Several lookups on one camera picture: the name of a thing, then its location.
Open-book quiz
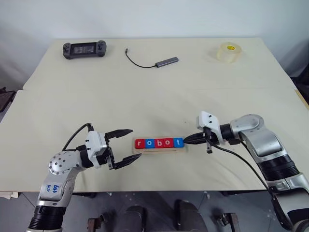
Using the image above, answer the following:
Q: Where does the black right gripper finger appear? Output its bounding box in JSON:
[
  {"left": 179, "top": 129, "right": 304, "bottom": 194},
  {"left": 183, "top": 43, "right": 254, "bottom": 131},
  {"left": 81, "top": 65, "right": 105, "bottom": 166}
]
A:
[
  {"left": 183, "top": 137, "right": 207, "bottom": 146},
  {"left": 185, "top": 132, "right": 206, "bottom": 140}
]

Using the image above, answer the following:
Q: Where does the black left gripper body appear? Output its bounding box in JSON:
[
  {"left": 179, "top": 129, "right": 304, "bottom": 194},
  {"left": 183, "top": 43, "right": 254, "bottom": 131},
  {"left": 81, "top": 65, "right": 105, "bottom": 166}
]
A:
[{"left": 98, "top": 132, "right": 117, "bottom": 171}]

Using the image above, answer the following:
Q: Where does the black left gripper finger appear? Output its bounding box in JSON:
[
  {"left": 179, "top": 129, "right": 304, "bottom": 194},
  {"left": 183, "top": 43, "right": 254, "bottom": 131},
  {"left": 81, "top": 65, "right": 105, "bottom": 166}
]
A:
[
  {"left": 105, "top": 129, "right": 134, "bottom": 141},
  {"left": 112, "top": 153, "right": 142, "bottom": 171}
]

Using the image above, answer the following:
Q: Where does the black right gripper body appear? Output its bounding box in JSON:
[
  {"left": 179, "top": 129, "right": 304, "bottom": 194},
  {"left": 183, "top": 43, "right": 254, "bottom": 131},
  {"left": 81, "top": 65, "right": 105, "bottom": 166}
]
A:
[{"left": 202, "top": 127, "right": 218, "bottom": 155}]

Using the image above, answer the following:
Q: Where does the wooden block holder tray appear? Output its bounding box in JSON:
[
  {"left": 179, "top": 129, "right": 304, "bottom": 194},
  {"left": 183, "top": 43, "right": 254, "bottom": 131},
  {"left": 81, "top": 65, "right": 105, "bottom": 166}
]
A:
[{"left": 132, "top": 137, "right": 188, "bottom": 155}]

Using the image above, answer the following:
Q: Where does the dark rounded shape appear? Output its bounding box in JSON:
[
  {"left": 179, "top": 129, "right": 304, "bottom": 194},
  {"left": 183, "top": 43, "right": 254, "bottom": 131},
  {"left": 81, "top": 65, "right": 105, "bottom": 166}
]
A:
[{"left": 120, "top": 204, "right": 147, "bottom": 232}]

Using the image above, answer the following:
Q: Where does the rusty metal stand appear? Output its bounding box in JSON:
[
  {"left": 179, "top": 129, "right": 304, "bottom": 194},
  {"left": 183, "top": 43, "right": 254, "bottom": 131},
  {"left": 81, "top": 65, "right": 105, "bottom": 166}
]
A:
[
  {"left": 211, "top": 211, "right": 239, "bottom": 232},
  {"left": 87, "top": 212, "right": 110, "bottom": 232}
]

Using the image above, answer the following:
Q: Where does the clear packing tape roll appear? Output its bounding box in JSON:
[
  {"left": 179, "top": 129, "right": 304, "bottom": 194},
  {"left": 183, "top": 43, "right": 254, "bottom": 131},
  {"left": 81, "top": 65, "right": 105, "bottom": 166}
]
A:
[{"left": 216, "top": 42, "right": 243, "bottom": 64}]

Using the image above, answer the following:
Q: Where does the black handheld game controller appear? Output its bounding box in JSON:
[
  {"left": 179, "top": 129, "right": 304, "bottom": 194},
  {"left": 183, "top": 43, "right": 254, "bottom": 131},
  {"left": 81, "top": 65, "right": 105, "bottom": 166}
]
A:
[{"left": 62, "top": 40, "right": 109, "bottom": 60}]

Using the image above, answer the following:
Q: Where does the dark equipment beside table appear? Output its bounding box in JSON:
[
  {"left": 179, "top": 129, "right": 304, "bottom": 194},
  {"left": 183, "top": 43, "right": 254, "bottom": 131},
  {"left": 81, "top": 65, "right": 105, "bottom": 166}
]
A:
[{"left": 290, "top": 43, "right": 309, "bottom": 98}]

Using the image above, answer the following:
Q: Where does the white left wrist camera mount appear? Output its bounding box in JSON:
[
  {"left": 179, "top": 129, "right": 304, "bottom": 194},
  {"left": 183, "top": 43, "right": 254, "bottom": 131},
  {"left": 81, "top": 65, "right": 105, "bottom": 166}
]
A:
[{"left": 84, "top": 131, "right": 108, "bottom": 169}]

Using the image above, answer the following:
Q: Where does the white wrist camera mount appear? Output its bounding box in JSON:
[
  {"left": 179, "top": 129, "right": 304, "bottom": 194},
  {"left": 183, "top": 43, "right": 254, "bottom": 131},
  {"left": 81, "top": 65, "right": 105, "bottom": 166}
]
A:
[
  {"left": 84, "top": 131, "right": 108, "bottom": 169},
  {"left": 196, "top": 111, "right": 224, "bottom": 145}
]

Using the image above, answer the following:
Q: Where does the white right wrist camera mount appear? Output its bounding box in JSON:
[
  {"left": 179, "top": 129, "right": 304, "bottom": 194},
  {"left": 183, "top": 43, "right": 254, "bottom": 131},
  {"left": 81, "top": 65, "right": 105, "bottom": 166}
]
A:
[{"left": 196, "top": 111, "right": 224, "bottom": 145}]

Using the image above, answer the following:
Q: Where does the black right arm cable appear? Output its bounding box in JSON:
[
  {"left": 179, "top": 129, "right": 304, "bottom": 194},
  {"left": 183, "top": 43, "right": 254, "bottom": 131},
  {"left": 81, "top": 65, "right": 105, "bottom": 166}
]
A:
[{"left": 212, "top": 139, "right": 294, "bottom": 231}]

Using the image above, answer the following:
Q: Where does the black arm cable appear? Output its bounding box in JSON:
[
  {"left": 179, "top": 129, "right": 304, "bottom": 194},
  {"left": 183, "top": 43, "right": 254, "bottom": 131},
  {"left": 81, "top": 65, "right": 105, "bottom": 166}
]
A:
[
  {"left": 61, "top": 123, "right": 95, "bottom": 153},
  {"left": 212, "top": 139, "right": 294, "bottom": 231}
]

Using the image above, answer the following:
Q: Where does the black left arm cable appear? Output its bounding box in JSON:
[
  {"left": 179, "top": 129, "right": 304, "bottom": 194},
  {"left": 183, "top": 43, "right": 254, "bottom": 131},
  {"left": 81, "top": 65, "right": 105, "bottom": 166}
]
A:
[{"left": 61, "top": 123, "right": 95, "bottom": 153}]

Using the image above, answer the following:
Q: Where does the grey USB hub black cable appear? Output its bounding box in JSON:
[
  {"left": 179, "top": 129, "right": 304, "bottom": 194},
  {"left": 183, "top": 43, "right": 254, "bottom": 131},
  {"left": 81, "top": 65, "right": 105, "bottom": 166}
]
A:
[{"left": 125, "top": 47, "right": 180, "bottom": 69}]

